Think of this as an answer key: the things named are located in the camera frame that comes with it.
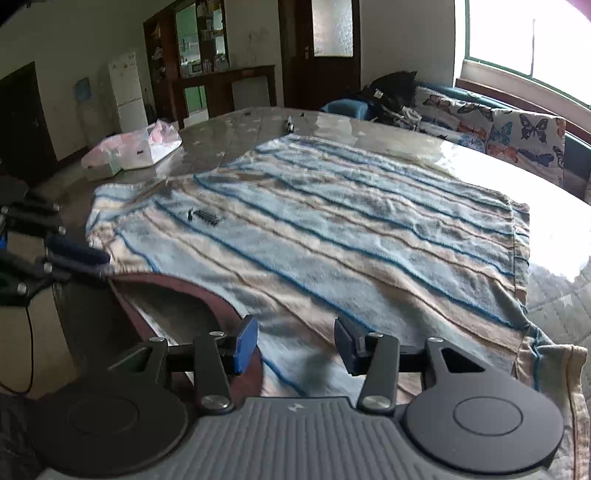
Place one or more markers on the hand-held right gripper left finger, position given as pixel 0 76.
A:
pixel 244 346

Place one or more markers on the blue striped towel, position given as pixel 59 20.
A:
pixel 323 230

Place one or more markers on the pink plastic bag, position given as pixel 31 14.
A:
pixel 115 147

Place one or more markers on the white refrigerator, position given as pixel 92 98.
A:
pixel 127 92

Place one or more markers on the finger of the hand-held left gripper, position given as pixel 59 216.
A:
pixel 37 226
pixel 76 251

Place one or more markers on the dark wooden cabinet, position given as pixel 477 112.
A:
pixel 166 69

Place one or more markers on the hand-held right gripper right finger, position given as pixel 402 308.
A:
pixel 346 346

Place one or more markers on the dark door with frosted glass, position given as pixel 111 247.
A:
pixel 300 69

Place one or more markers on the water dispenser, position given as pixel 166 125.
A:
pixel 85 90

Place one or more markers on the black bag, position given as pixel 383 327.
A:
pixel 392 87

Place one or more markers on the green framed window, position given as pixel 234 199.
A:
pixel 531 37

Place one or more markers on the white cardboard box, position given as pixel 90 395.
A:
pixel 147 154

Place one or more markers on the black white cloth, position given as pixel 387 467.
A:
pixel 406 117

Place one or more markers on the blue sofa bench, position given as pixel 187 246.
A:
pixel 577 157

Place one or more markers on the blue plastic stool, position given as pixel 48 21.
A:
pixel 344 108

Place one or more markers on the dark wooden door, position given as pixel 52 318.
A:
pixel 23 124

